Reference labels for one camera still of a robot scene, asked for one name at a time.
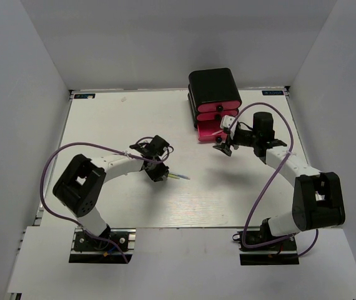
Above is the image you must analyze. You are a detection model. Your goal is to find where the yellow blue pen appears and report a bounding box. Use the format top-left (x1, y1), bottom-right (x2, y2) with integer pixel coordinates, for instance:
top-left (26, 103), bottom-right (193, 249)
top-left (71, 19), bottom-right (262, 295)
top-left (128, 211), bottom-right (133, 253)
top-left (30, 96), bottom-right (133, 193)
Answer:
top-left (168, 173), bottom-right (190, 180)

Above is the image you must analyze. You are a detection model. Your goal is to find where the black pink drawer organizer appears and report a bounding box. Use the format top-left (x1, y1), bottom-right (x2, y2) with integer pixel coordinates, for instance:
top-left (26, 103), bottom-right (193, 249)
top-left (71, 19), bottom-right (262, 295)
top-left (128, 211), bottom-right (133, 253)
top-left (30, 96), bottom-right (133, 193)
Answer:
top-left (187, 67), bottom-right (242, 143)

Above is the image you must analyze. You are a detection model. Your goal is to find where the orange pink pen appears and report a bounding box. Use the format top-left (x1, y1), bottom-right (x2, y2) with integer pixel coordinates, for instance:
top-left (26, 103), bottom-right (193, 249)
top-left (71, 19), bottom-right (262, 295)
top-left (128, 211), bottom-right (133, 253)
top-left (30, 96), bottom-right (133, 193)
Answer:
top-left (200, 131), bottom-right (223, 139)

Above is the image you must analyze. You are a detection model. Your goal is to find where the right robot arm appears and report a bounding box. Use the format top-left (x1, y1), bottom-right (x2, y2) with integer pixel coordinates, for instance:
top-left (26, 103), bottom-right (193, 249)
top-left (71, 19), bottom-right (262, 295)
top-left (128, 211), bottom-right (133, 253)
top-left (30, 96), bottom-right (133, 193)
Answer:
top-left (215, 112), bottom-right (345, 249)

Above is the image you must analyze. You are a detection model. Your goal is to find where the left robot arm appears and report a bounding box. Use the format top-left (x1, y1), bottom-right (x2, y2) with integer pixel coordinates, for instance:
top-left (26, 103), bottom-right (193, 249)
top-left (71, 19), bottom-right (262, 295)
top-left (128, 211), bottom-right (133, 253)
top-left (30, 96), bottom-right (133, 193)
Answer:
top-left (52, 135), bottom-right (171, 249)

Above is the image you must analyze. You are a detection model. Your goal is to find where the right blue table label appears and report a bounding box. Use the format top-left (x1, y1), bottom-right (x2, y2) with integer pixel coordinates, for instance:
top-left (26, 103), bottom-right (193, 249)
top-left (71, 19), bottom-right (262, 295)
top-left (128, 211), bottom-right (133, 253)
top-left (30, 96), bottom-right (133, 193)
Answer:
top-left (262, 90), bottom-right (285, 96)

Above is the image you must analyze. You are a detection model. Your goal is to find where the blue table label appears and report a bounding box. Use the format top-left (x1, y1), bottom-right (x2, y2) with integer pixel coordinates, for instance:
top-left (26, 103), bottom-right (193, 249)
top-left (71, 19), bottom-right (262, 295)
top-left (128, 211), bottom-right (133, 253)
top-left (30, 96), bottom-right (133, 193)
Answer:
top-left (74, 93), bottom-right (96, 99)
top-left (262, 90), bottom-right (285, 96)

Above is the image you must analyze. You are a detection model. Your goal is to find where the left blue table label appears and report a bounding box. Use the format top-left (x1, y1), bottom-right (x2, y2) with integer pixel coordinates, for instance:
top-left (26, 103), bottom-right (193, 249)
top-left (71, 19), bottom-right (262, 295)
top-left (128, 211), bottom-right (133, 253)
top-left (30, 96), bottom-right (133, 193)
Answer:
top-left (74, 93), bottom-right (96, 99)

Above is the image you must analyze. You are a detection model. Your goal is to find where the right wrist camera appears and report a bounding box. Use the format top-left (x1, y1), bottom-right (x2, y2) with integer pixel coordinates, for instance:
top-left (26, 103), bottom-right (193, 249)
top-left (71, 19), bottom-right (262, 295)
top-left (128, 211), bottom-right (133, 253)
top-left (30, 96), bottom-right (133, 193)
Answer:
top-left (220, 115), bottom-right (237, 131)

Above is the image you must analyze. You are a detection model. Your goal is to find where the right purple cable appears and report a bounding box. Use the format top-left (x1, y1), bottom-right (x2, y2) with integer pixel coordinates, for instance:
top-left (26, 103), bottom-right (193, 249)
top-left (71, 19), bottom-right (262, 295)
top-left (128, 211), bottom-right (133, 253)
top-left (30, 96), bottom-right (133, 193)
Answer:
top-left (227, 102), bottom-right (319, 259)

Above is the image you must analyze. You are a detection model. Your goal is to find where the purple cable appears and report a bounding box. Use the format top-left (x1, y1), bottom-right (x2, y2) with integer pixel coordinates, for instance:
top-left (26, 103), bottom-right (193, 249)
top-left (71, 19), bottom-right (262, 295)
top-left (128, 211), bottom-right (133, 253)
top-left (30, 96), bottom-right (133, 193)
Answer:
top-left (39, 136), bottom-right (175, 263)
top-left (227, 102), bottom-right (319, 259)

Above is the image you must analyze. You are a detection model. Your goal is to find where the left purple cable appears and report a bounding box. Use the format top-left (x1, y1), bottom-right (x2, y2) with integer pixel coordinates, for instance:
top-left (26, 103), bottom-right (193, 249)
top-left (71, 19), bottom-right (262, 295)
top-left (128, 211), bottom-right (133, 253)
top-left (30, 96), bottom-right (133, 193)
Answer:
top-left (39, 136), bottom-right (175, 263)

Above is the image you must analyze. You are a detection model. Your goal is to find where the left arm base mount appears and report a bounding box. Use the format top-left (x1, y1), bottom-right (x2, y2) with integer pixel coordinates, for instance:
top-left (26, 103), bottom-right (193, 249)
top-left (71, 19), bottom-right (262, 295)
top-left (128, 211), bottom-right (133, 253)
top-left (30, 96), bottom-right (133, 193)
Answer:
top-left (69, 229), bottom-right (136, 264)

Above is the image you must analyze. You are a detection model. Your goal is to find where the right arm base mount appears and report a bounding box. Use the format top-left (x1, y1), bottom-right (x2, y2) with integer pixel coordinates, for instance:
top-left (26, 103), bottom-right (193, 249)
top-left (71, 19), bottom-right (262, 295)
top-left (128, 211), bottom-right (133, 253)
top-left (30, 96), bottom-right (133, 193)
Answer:
top-left (232, 231), bottom-right (299, 266)

